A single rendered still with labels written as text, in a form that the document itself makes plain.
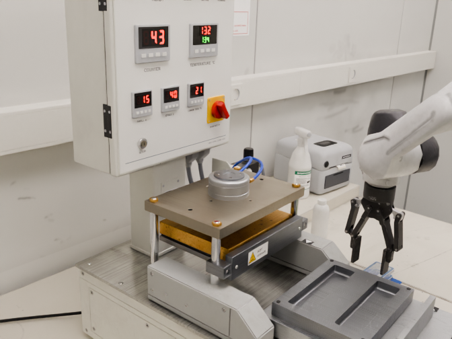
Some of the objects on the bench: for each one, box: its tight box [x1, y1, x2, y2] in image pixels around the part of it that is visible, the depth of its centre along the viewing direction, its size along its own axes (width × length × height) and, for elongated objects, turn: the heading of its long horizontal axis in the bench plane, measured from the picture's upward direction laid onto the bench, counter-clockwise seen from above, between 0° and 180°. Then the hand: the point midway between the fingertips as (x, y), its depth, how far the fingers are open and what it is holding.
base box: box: [79, 268, 203, 339], centre depth 107 cm, size 54×38×17 cm
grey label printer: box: [274, 134, 353, 194], centre depth 195 cm, size 25×20×17 cm
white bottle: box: [311, 198, 330, 239], centre depth 156 cm, size 5×5×14 cm
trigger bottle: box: [287, 126, 311, 199], centre depth 180 cm, size 9×8×25 cm
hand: (370, 257), depth 130 cm, fingers open, 8 cm apart
